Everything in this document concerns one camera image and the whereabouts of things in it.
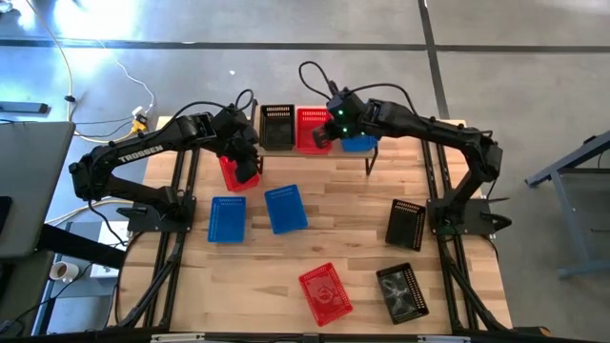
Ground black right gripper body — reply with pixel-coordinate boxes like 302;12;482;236
332;93;381;144

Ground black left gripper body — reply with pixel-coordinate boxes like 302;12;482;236
212;107;261;163

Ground red plastic slotted basket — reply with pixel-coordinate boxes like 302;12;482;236
217;155;261;193
295;107;335;156
297;261;355;329

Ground blue plastic slotted basket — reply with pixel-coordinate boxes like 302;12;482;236
207;194;248;244
340;134;380;153
263;183;310;236

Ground black plastic slotted basket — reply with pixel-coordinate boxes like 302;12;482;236
375;261;430;326
258;103;296;151
384;198;428;252

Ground wooden shelf with black legs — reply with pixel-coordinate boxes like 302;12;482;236
251;98;381;176

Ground yellow and white plug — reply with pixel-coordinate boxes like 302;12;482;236
131;105;150;134

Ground white box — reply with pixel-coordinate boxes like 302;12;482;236
90;220;131;280

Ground black desk leg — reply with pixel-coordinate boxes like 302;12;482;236
35;223;128;271

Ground grey desk top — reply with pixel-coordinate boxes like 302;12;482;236
0;121;77;261

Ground black flat bar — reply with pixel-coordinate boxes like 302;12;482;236
0;101;50;115

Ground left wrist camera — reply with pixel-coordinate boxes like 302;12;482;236
219;105;247;124

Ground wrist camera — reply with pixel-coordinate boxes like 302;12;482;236
219;105;247;124
326;88;356;111

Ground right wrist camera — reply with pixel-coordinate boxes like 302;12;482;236
326;88;356;111

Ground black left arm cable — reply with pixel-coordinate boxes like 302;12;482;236
164;88;256;132

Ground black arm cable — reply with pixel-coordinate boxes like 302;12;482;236
164;88;256;132
298;60;418;115

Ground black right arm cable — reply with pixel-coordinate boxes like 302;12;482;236
298;60;418;115

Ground black metal table frame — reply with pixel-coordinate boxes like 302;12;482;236
107;142;514;343

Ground thin white cable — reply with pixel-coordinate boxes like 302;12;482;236
97;40;156;113

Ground black floor cable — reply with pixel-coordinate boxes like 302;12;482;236
73;115;140;142

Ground pale yellow cable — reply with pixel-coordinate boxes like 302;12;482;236
44;196;135;226

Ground grey metal table frame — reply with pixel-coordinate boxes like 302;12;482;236
525;129;610;280

